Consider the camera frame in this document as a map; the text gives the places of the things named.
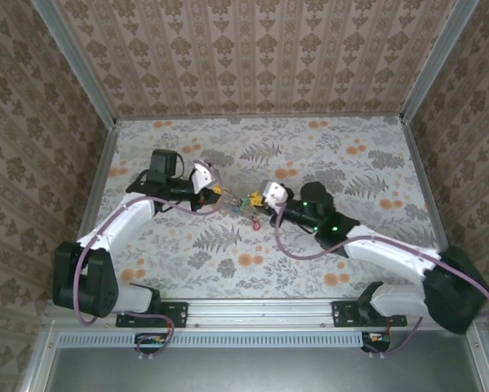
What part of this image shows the slotted grey cable duct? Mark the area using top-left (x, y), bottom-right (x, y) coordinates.
top-left (58, 332), bottom-right (362, 349)

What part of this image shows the grey metal sheet panel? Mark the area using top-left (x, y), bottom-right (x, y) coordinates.
top-left (43, 346), bottom-right (487, 392)

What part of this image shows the aluminium frame post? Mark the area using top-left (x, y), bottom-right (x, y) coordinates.
top-left (29, 0), bottom-right (118, 127)
top-left (398, 0), bottom-right (480, 123)

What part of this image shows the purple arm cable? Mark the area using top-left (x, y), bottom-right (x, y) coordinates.
top-left (74, 161), bottom-right (227, 363)
top-left (269, 207), bottom-right (489, 361)

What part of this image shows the aluminium table edge rail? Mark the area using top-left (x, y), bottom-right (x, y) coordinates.
top-left (60, 122), bottom-right (121, 303)
top-left (115, 114), bottom-right (404, 123)
top-left (401, 118), bottom-right (449, 249)

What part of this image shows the aluminium mounting rail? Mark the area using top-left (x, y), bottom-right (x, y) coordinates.
top-left (43, 297), bottom-right (484, 332)

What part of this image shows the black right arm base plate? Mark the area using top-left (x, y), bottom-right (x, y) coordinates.
top-left (331, 301), bottom-right (408, 328)

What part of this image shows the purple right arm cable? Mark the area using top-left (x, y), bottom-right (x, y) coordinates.
top-left (269, 207), bottom-right (489, 361)

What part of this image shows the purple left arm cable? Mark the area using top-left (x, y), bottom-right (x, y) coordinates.
top-left (74, 161), bottom-right (227, 363)

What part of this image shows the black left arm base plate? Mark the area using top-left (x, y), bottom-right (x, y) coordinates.
top-left (116, 301), bottom-right (189, 329)

